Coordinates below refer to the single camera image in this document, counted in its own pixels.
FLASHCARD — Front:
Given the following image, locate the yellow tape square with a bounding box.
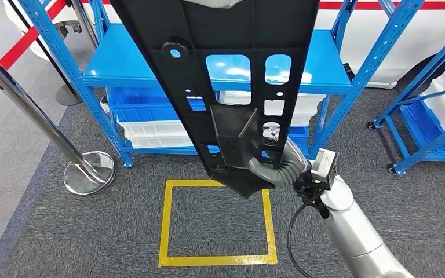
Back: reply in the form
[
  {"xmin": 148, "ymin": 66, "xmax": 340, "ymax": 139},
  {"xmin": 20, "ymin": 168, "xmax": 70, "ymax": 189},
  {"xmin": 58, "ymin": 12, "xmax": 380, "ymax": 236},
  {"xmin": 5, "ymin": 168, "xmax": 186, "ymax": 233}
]
[{"xmin": 158, "ymin": 179, "xmax": 278, "ymax": 269}]

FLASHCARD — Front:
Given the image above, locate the blue metal shelf rack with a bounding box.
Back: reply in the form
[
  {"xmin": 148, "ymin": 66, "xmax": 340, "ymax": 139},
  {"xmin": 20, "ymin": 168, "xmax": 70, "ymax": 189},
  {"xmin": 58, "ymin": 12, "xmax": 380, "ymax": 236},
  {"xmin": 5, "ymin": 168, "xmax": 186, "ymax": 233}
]
[
  {"xmin": 17, "ymin": 0, "xmax": 425, "ymax": 169},
  {"xmin": 368, "ymin": 21, "xmax": 445, "ymax": 176}
]

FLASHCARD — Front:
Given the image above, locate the black camera cable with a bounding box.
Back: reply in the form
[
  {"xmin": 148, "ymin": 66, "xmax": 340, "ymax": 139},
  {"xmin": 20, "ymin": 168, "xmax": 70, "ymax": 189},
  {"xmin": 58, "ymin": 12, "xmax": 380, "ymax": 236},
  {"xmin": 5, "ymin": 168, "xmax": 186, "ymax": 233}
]
[{"xmin": 287, "ymin": 192, "xmax": 329, "ymax": 278}]

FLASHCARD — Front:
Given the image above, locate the chrome stanchion post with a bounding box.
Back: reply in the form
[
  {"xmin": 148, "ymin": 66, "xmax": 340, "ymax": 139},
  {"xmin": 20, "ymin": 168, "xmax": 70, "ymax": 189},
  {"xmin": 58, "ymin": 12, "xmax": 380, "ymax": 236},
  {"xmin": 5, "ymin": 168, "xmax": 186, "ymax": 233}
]
[{"xmin": 0, "ymin": 57, "xmax": 116, "ymax": 196}]

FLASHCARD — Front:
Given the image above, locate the long black plastic panel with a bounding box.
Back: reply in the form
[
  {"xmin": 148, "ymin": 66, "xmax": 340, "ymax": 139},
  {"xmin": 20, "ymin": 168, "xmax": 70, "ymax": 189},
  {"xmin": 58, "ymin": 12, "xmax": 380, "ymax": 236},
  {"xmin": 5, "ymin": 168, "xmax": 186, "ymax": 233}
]
[{"xmin": 109, "ymin": 0, "xmax": 321, "ymax": 199}]

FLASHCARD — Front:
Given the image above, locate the red barrier belt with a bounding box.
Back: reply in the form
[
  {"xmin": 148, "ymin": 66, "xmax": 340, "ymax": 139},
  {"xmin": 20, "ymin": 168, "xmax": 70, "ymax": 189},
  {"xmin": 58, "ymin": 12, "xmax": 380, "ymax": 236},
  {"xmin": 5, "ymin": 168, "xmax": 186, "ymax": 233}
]
[
  {"xmin": 0, "ymin": 0, "xmax": 67, "ymax": 71},
  {"xmin": 80, "ymin": 0, "xmax": 445, "ymax": 12}
]

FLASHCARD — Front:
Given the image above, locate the white car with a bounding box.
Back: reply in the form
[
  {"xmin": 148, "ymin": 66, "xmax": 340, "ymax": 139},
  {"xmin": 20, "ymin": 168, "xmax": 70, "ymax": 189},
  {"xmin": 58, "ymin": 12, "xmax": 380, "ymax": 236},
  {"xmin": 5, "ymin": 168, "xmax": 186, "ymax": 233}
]
[{"xmin": 3, "ymin": 0, "xmax": 445, "ymax": 90}]

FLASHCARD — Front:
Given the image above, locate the blue plastic bin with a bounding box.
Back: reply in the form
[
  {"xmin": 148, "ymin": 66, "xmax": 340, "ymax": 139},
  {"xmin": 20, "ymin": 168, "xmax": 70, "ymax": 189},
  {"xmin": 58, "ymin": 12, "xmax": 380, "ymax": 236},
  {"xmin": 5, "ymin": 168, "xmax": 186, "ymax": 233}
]
[
  {"xmin": 400, "ymin": 100, "xmax": 445, "ymax": 155},
  {"xmin": 107, "ymin": 87, "xmax": 208, "ymax": 123},
  {"xmin": 287, "ymin": 126, "xmax": 310, "ymax": 155}
]

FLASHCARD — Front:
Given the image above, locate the thin black stanchion post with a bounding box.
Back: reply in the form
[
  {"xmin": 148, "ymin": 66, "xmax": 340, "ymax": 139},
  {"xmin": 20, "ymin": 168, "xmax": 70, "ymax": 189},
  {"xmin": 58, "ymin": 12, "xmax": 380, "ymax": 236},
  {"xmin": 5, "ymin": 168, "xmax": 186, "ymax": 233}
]
[{"xmin": 6, "ymin": 0, "xmax": 83, "ymax": 107}]

